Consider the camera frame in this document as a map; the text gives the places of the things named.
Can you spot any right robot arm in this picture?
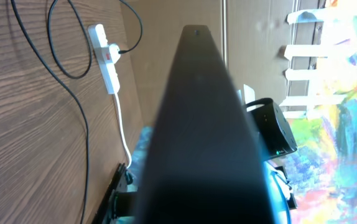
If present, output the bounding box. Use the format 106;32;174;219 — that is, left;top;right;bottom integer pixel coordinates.
243;98;298;217

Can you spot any white power strip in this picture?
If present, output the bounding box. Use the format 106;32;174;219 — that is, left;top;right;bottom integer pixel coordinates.
88;24;121;95

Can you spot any blue Samsung Galaxy smartphone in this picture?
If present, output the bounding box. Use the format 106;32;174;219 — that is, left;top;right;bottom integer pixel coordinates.
135;25;278;223

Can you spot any white charger plug adapter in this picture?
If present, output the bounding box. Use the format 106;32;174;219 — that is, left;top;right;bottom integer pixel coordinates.
101;43;121;64

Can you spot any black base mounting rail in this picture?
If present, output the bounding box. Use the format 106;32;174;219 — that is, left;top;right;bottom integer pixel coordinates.
92;164;137;224

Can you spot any black USB charging cable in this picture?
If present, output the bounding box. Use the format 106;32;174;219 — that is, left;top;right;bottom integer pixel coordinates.
9;0;144;224

